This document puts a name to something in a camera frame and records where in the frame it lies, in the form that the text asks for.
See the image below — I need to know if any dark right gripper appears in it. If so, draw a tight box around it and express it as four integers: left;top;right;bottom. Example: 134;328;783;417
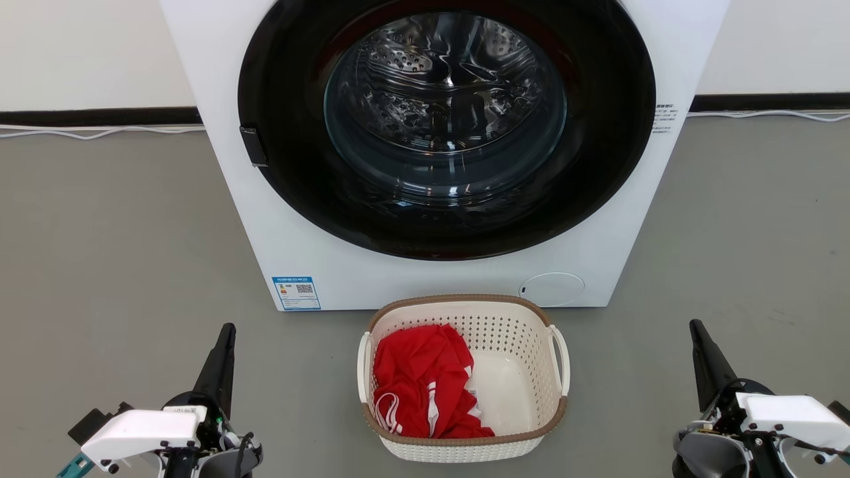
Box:
673;319;775;478

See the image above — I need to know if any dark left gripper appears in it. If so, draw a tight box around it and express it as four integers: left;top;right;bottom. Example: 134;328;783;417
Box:
159;323;264;478

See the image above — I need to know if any white perforated laundry basket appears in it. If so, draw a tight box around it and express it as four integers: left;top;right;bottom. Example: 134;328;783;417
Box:
357;294;571;463

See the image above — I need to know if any blue energy label sticker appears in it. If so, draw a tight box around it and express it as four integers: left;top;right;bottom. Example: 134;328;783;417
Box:
272;276;322;311

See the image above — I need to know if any round white filter cover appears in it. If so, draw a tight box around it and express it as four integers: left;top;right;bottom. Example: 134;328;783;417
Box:
519;272;586;307

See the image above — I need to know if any red garment with white stripes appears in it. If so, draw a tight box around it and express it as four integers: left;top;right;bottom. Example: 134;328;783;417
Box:
372;323;496;439

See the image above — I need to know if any white front-load washing machine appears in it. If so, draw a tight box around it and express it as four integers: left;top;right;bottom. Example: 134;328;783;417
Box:
159;0;731;311

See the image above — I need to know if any white text sticker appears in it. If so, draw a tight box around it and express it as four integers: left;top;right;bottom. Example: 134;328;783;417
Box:
652;103;679;135

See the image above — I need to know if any black round washer door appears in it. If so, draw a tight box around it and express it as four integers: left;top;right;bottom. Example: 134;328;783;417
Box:
238;0;658;261

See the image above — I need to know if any steel washer drum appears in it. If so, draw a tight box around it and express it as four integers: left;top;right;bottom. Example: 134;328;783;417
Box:
345;15;553;159

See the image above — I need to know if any thin black left gripper cable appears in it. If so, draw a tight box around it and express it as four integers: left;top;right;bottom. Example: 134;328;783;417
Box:
233;432;257;478

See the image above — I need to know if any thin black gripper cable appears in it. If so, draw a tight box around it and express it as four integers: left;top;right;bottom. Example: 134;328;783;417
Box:
233;432;257;478
774;432;850;463

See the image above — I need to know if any thin black right gripper cable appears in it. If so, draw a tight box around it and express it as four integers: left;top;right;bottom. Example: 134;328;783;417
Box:
774;432;850;463

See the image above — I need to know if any black door latch handle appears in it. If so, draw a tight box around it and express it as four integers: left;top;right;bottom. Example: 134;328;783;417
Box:
240;126;269;167

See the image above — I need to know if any white floor cable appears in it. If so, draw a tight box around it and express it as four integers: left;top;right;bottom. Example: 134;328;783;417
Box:
0;123;207;140
687;109;850;123

